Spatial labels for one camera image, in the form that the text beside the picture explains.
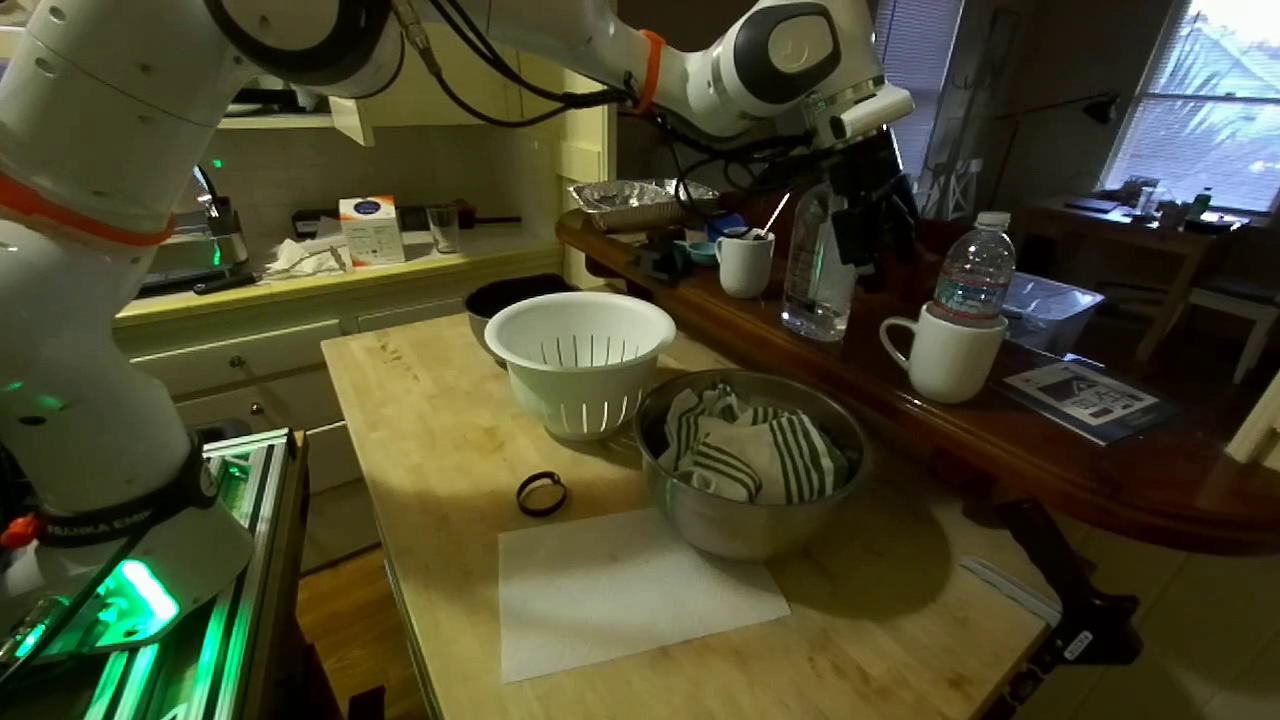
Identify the large white mug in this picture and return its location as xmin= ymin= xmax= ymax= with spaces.
xmin=878 ymin=302 xmax=1013 ymax=410

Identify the dark wooden desk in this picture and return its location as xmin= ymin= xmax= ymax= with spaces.
xmin=1024 ymin=196 xmax=1280 ymax=363

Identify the clear soap pump bottle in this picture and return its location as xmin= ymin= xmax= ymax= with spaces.
xmin=775 ymin=185 xmax=861 ymax=350

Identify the dark wooden counter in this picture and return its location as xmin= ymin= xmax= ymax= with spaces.
xmin=551 ymin=185 xmax=1280 ymax=557

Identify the black rubber ring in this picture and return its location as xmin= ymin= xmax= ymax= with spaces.
xmin=513 ymin=470 xmax=576 ymax=522

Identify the small white mug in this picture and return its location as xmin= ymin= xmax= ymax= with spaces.
xmin=711 ymin=226 xmax=782 ymax=305

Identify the white chair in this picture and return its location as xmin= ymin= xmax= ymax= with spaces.
xmin=1173 ymin=286 xmax=1280 ymax=387

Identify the black countertop appliance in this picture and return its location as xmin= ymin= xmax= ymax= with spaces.
xmin=137 ymin=155 xmax=264 ymax=297

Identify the cream drawer cabinet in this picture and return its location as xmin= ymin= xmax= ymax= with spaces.
xmin=111 ymin=235 xmax=573 ymax=576

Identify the thin white stirrer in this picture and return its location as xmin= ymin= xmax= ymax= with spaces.
xmin=759 ymin=188 xmax=800 ymax=241

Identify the crumpled white cloth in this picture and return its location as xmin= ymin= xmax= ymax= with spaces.
xmin=259 ymin=233 xmax=360 ymax=280

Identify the black white striped cloth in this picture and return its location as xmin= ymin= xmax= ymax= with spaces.
xmin=660 ymin=382 xmax=849 ymax=507

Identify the bright window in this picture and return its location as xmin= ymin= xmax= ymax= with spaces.
xmin=1095 ymin=0 xmax=1280 ymax=216

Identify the white plastic colander bowl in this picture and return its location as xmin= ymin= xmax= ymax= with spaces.
xmin=479 ymin=289 xmax=679 ymax=444

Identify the black table clamp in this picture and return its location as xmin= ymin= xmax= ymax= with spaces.
xmin=976 ymin=498 xmax=1150 ymax=672

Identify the clear plastic container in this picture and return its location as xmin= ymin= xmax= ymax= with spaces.
xmin=998 ymin=268 xmax=1114 ymax=355

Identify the printed magazine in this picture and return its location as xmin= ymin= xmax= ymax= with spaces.
xmin=1000 ymin=355 xmax=1167 ymax=454

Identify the wide orange arm strap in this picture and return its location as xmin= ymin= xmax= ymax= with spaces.
xmin=0 ymin=168 xmax=176 ymax=254

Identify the clear plastic water bottle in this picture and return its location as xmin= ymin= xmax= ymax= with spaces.
xmin=929 ymin=209 xmax=1024 ymax=330

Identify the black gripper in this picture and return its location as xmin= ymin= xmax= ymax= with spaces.
xmin=795 ymin=128 xmax=923 ymax=254

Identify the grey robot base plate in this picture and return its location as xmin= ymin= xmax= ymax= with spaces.
xmin=0 ymin=501 xmax=255 ymax=658

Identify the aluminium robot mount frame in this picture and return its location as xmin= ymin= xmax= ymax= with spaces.
xmin=0 ymin=426 xmax=311 ymax=720

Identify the aluminium foil tray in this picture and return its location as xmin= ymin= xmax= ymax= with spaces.
xmin=564 ymin=172 xmax=724 ymax=226

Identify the stainless steel bowl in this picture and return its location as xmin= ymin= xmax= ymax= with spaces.
xmin=634 ymin=369 xmax=878 ymax=563

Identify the small teal bowl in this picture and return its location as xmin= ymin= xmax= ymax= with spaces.
xmin=672 ymin=233 xmax=721 ymax=271

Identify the white paper sheet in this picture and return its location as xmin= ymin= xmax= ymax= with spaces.
xmin=493 ymin=505 xmax=795 ymax=687

